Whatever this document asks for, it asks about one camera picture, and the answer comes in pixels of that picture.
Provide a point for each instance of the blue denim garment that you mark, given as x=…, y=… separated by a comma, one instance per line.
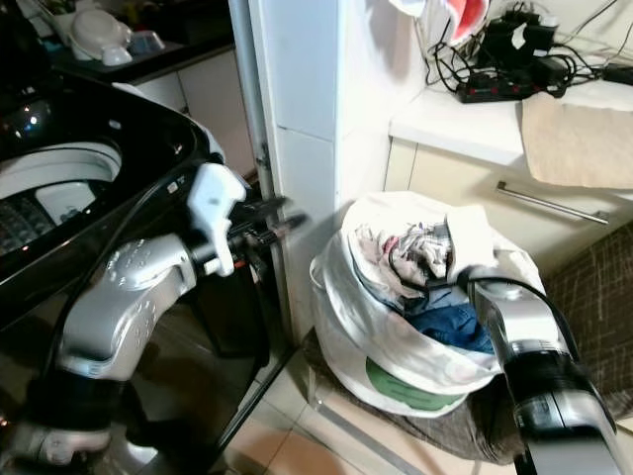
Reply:
x=455, y=327

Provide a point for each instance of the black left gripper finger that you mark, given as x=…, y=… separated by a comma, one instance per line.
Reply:
x=269, y=207
x=282, y=229

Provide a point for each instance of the black power strip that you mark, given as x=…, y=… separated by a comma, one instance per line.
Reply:
x=504, y=89

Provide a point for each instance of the white pink patterned garment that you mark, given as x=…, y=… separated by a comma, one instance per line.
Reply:
x=376, y=247

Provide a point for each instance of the white counter cabinet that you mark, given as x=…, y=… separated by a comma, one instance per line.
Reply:
x=445, y=129

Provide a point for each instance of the black power adapter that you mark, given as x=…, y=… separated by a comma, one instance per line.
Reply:
x=619, y=74

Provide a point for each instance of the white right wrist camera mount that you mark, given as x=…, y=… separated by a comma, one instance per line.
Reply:
x=470, y=239

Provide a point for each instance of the white laundry basket green patch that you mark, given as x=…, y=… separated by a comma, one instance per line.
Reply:
x=356, y=332

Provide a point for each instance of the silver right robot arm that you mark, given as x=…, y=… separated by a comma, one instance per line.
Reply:
x=544, y=366

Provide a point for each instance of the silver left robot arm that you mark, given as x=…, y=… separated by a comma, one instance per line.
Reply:
x=119, y=307

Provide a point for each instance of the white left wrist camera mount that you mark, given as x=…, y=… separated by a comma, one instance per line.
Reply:
x=216, y=198

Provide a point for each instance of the beige towel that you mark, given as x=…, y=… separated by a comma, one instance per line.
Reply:
x=579, y=139

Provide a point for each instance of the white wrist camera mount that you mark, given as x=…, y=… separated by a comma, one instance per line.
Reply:
x=216, y=198
x=470, y=239

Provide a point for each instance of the black top-load washing machine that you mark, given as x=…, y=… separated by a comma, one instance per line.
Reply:
x=40, y=267

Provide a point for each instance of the clear plastic container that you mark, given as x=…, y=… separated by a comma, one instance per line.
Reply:
x=148, y=44

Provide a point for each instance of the red and white hanging cloth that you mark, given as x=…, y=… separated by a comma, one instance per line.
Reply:
x=467, y=18

